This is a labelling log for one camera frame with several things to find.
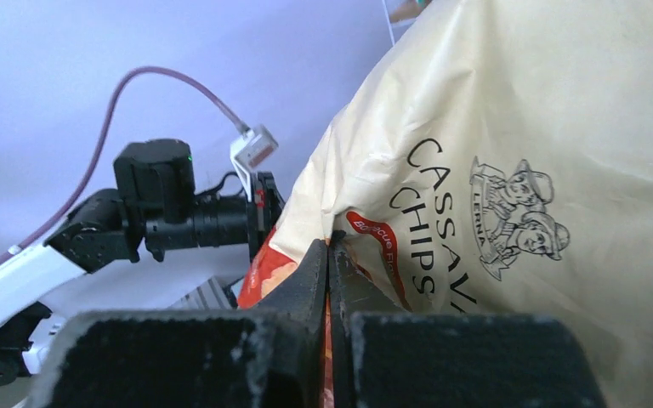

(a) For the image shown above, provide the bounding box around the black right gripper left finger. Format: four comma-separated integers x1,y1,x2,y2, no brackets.
26,240,327,407

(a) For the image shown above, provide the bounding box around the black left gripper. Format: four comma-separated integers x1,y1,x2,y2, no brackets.
246,172,285,259

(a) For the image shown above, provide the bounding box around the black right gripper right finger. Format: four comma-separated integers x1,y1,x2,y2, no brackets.
329,231,605,407

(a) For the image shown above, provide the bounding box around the beige paper snack pouch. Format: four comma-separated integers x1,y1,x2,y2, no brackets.
238,1,653,407

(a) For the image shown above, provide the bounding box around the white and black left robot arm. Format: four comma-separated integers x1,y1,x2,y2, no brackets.
0,135,284,386

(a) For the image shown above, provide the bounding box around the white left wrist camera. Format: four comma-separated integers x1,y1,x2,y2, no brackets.
230,125,279,202

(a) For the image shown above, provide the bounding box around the white wire wooden shelf rack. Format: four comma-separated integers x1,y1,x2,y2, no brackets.
382,0,432,45

